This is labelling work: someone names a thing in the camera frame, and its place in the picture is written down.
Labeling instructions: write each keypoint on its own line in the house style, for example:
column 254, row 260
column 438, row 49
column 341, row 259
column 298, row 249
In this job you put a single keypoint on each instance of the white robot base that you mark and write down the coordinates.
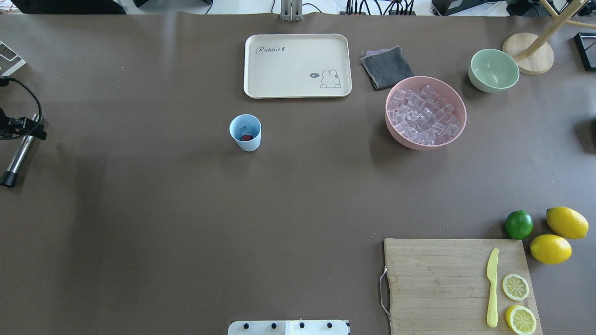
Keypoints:
column 290, row 327

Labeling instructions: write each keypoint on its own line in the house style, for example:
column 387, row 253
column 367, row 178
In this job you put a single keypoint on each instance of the cream rabbit serving tray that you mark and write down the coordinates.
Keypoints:
column 297, row 66

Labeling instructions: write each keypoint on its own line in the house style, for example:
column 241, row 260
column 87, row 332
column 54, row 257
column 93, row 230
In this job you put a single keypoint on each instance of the yellow plastic knife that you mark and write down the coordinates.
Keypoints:
column 491, row 275

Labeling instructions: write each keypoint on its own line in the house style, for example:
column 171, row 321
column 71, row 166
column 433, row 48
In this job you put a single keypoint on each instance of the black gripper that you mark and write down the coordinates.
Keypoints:
column 32, row 127

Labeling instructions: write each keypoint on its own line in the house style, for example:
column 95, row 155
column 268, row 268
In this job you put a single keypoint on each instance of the lemon slice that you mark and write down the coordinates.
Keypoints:
column 515, row 287

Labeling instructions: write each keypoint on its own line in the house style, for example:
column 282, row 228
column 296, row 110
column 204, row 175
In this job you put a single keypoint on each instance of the clear ice cube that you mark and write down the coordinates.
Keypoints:
column 245, row 130

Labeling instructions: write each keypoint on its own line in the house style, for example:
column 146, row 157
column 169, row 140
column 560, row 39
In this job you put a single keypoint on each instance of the grey folded cloth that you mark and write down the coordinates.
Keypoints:
column 386, row 67

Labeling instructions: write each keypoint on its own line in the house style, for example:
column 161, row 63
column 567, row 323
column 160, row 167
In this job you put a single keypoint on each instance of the light blue plastic cup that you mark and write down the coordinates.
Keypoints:
column 256, row 128

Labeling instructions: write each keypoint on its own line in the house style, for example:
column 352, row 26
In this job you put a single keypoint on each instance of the pink bowl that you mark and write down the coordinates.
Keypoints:
column 423, row 113

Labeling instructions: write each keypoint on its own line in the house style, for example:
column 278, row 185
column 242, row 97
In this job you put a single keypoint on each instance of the wooden cutting board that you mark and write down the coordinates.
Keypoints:
column 439, row 286

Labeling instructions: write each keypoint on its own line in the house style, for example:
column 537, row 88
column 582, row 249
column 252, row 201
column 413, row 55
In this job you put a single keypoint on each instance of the lemon half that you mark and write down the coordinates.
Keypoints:
column 521, row 320

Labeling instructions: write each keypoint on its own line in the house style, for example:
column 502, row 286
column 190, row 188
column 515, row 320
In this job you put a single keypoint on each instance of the green lime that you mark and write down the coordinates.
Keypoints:
column 519, row 225

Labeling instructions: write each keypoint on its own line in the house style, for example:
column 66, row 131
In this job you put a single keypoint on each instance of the whole lemon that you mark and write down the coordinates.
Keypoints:
column 567, row 222
column 550, row 249

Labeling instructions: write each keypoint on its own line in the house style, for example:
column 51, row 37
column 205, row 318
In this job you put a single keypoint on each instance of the wooden glass stand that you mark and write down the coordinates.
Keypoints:
column 532, row 53

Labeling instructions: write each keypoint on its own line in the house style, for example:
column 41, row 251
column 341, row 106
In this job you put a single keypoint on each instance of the green bowl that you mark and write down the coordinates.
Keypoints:
column 493, row 71

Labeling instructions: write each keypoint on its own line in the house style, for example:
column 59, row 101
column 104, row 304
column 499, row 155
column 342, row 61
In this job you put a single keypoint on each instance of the steel muddler black tip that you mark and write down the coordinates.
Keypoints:
column 10, row 176

